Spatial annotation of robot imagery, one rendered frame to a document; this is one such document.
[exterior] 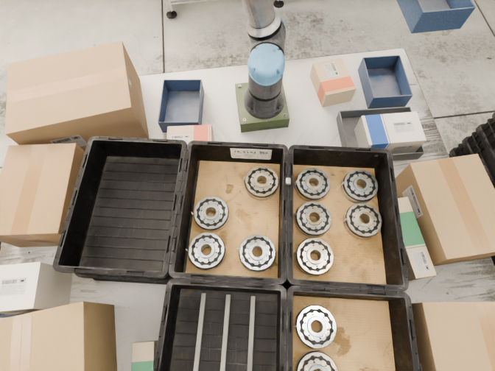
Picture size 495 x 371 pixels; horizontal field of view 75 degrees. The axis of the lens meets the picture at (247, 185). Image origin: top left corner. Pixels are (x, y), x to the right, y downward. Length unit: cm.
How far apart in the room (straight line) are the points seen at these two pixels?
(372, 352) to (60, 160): 106
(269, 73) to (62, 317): 88
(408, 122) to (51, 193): 120
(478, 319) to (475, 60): 216
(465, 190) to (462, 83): 162
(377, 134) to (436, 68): 155
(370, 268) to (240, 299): 37
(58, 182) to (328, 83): 100
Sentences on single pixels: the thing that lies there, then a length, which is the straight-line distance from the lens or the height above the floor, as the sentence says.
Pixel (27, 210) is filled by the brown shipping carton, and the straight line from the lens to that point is 116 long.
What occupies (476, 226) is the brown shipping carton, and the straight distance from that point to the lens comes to 113.
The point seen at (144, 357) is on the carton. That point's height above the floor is 76.
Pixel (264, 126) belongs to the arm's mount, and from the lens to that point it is 124.
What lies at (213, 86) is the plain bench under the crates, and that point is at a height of 70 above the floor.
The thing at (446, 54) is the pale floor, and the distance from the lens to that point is 284.
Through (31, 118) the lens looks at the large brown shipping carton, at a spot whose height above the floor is 90.
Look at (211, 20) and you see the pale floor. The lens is 276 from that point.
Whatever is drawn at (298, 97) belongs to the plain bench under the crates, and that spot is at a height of 70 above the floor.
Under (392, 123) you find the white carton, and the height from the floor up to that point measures 79.
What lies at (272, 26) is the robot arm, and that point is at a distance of 114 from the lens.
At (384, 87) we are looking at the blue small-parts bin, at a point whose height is 70.
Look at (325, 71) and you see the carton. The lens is 136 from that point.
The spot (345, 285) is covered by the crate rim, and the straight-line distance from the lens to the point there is 87.
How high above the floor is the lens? 176
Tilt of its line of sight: 67 degrees down
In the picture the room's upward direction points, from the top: 2 degrees counter-clockwise
